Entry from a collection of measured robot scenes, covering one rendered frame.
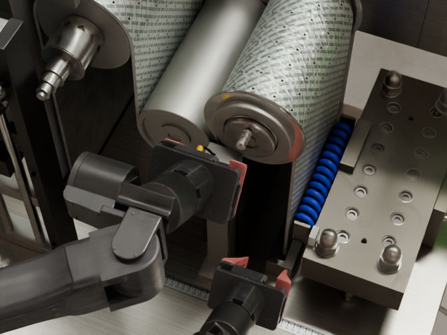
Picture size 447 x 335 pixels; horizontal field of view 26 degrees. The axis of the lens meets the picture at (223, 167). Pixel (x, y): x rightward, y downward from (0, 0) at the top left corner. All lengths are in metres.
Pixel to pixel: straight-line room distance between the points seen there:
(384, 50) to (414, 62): 0.10
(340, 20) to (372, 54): 1.68
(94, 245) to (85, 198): 0.07
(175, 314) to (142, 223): 0.63
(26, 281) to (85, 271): 0.06
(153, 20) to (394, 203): 0.48
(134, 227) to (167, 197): 0.05
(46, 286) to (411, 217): 0.73
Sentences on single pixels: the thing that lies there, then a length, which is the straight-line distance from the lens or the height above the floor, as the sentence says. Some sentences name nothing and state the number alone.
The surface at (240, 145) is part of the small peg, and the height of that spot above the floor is 1.27.
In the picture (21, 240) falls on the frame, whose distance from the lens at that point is 1.63.
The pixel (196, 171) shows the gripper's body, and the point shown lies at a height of 1.44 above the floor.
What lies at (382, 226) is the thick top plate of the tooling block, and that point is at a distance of 1.51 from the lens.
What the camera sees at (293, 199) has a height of 1.10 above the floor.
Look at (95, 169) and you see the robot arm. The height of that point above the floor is 1.48.
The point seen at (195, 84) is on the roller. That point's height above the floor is 1.23.
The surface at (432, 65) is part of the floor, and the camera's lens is 3.09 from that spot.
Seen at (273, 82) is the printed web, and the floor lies 1.31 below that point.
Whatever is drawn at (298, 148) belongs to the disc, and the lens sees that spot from 1.31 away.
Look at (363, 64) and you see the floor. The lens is 3.05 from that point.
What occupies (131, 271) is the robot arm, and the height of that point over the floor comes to 1.49.
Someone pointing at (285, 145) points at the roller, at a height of 1.25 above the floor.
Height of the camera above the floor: 2.31
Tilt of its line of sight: 56 degrees down
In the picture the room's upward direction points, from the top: straight up
